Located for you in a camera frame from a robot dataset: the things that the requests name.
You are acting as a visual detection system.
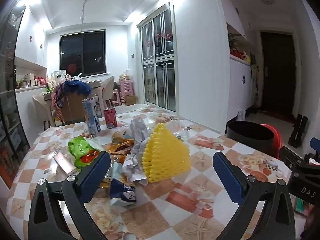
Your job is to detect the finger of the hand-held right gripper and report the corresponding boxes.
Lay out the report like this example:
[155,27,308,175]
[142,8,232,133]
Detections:
[279,146,305,167]
[309,137,320,165]

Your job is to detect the tall blue drink can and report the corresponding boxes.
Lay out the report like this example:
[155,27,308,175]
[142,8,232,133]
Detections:
[82,97,101,135]

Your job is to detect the yellow foam fruit net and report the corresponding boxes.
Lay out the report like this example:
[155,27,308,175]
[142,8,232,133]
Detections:
[141,123,192,183]

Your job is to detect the stack of pink stools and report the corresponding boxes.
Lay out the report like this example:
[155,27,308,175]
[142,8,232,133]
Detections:
[119,80,137,105]

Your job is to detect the dark framed window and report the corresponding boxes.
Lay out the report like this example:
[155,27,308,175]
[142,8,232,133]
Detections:
[59,30,107,78]

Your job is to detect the clear plastic wrapper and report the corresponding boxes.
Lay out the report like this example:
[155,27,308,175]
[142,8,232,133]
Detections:
[172,127,191,141]

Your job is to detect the red plastic stool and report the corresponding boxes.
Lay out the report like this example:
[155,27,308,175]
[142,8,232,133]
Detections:
[260,124,283,153]

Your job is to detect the red drink can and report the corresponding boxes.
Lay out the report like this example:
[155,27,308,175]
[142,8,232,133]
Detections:
[103,107,118,129]

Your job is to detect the beige dining chair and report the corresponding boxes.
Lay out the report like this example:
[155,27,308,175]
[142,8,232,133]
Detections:
[101,76,115,107]
[32,94,54,131]

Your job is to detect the green potted plant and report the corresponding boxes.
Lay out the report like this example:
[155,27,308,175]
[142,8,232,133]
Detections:
[228,32,247,54]

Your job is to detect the red plaid cloth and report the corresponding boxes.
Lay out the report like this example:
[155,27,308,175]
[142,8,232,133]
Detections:
[51,82,67,110]

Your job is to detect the chair with blue clothes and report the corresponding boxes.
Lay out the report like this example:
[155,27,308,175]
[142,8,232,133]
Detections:
[42,79,103,120]

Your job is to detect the white printed bag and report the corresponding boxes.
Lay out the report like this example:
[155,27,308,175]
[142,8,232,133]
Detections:
[52,70,67,83]

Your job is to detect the green snack bag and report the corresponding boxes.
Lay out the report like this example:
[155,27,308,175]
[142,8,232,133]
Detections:
[68,136,106,172]

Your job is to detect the sliding glass door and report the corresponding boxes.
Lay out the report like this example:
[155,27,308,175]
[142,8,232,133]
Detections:
[137,2,179,113]

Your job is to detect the pink flat packet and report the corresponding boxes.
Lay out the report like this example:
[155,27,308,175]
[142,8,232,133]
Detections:
[53,152,77,175]

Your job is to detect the orange brown snack wrapper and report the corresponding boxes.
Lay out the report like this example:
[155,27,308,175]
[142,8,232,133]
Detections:
[107,132,135,156]

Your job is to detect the colourful paper packets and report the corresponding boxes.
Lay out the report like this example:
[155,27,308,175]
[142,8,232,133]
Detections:
[292,196,316,216]

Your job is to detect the clear bag of snacks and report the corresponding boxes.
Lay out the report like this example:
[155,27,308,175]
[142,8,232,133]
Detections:
[119,72,133,83]

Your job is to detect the blue white snack packet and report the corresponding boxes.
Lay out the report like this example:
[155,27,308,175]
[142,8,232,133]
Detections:
[109,162,137,206]

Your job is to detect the hanging dark clothes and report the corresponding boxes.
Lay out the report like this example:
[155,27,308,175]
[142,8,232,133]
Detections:
[250,54,261,105]

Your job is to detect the white shoe cabinet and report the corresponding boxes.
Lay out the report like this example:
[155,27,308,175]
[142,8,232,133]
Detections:
[226,54,258,131]

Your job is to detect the black trash bin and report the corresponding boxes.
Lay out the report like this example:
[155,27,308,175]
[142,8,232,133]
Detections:
[226,121,282,159]

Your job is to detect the dark entrance door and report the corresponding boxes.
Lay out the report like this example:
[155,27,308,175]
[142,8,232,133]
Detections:
[259,31,296,117]

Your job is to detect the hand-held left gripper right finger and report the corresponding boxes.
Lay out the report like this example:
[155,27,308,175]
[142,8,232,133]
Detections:
[212,151,295,240]

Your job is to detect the cardboard box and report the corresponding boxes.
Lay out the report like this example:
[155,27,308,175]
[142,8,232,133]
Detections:
[125,94,138,106]

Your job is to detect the blue cloth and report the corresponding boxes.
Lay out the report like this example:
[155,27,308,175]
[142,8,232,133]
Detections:
[64,80,92,97]

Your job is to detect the red door mat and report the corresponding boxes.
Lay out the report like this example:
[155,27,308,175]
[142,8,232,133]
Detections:
[262,107,298,123]

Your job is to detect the glass display cabinet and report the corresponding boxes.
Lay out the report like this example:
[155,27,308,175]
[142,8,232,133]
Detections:
[0,5,31,188]

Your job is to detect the crumpled white paper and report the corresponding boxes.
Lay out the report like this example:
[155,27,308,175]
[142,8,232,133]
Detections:
[122,117,152,187]

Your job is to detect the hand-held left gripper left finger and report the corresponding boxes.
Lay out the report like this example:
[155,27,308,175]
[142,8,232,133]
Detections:
[28,151,112,240]

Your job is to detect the black boots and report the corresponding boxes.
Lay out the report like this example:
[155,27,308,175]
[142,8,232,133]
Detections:
[288,114,309,148]

